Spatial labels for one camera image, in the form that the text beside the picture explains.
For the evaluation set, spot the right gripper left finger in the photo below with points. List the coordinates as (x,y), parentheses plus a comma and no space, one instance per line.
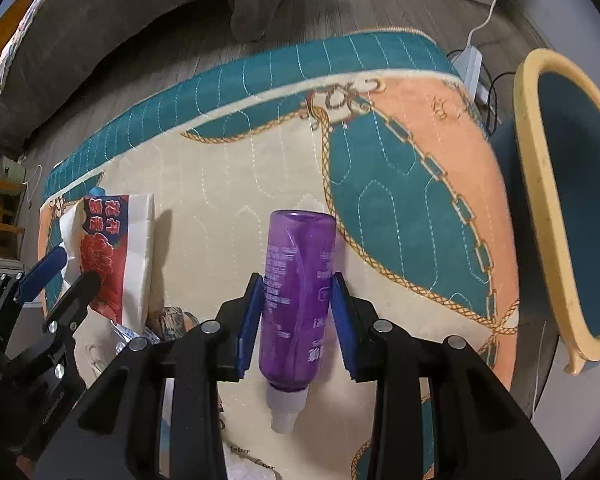
(113,432)

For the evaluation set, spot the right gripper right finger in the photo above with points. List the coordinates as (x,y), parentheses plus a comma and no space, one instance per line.
(437,396)

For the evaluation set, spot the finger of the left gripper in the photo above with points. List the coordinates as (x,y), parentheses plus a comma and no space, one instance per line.
(40,275)
(71,309)

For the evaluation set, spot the red white paper packet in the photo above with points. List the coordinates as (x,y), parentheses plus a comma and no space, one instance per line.
(112,235)

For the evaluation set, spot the purple plastic bottle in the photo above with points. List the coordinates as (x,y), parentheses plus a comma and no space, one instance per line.
(298,275)

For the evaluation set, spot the yellow teal trash bin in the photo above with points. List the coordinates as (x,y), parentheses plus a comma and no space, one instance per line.
(549,156)

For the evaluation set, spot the silver foil wrapper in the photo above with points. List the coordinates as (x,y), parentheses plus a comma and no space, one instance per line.
(170,323)

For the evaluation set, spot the light blue floral quilt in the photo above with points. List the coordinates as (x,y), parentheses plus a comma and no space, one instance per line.
(9,51)

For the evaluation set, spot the bed with grey cover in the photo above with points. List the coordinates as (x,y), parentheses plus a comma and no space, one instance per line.
(68,38)

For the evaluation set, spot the patterned teal orange mat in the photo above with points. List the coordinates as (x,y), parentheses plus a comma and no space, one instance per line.
(375,129)

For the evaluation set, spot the white power strip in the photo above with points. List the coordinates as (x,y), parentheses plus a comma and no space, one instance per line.
(468,64)

